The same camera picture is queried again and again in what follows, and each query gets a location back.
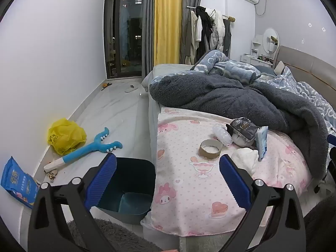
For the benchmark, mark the clothes rack rod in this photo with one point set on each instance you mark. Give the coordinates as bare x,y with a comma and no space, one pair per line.
191,7

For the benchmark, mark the large blue packet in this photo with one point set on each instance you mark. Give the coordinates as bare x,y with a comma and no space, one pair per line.
18,183

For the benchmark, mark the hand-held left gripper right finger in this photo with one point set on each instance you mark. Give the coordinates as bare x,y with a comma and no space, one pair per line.
233,181

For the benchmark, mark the pink printed bed sheet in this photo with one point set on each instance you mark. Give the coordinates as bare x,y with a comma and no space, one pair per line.
183,189

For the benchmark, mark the beige headboard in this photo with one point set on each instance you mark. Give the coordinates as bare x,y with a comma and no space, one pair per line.
309,63

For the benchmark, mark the crushed clear plastic bottle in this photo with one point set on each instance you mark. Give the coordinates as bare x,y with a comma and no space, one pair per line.
221,135

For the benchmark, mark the dark blue trash bin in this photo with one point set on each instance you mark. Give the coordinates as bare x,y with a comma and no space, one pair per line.
131,173

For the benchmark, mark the white tissue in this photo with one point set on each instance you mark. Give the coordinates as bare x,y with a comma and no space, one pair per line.
245,158

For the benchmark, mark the yellow plastic bag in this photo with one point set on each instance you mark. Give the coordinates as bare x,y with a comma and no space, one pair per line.
65,136

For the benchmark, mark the grey slipper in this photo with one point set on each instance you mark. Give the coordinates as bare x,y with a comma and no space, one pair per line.
131,88

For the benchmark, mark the small blue packet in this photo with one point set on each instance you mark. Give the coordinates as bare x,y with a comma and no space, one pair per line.
262,144

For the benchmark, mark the yellow curtain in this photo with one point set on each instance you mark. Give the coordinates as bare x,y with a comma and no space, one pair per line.
168,18

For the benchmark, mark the white vanity table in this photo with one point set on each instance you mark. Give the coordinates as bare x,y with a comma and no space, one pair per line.
246,57

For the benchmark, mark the black snack packet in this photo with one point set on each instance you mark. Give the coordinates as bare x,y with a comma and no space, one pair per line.
244,130

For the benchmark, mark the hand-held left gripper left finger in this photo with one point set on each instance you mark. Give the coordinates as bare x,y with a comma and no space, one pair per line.
102,181

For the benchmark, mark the dark grey fleece blanket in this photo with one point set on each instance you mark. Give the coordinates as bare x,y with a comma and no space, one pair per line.
223,97

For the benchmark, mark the small orange object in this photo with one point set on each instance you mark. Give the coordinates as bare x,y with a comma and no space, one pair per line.
105,85

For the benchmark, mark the person's dark fleece clothing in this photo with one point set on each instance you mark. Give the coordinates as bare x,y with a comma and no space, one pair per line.
320,223

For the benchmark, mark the blue patterned blanket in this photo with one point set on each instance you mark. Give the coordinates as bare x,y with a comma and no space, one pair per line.
231,67

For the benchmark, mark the beige cushion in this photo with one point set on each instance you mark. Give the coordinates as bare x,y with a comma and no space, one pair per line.
279,67

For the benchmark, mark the glass balcony door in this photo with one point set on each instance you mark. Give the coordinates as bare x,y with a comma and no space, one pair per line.
126,31

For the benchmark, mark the dark grey trousers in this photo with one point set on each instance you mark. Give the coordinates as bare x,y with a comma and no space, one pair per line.
227,36

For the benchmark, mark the round mirror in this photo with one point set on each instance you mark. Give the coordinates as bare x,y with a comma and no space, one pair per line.
269,40

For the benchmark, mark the grey shaggy rug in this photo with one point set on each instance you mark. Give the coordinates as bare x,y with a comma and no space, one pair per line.
118,233

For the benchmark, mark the cream shirt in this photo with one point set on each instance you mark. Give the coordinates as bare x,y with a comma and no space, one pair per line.
195,26

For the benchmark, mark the blue toy grabber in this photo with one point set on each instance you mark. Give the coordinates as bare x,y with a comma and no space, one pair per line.
78,153

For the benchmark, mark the white puffer jacket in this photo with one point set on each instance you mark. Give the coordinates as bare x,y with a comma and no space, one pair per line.
218,23

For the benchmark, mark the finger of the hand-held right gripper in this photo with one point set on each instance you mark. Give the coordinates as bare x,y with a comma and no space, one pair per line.
332,157

